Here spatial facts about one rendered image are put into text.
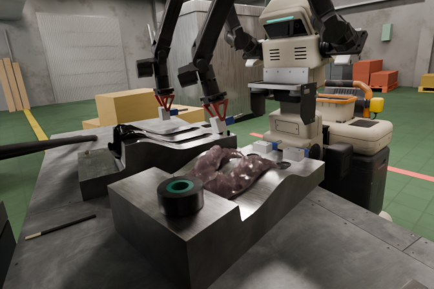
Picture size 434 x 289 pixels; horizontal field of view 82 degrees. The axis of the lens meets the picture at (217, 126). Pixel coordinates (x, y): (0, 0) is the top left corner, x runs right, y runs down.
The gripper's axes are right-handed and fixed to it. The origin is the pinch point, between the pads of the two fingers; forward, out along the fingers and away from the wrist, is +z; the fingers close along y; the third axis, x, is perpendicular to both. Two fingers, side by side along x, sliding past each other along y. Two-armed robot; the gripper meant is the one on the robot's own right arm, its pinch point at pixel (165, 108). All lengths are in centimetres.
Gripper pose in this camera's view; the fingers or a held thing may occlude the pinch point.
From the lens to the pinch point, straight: 113.7
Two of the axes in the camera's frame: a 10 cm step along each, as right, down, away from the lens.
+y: 4.9, 2.0, -8.5
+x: 8.7, -1.9, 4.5
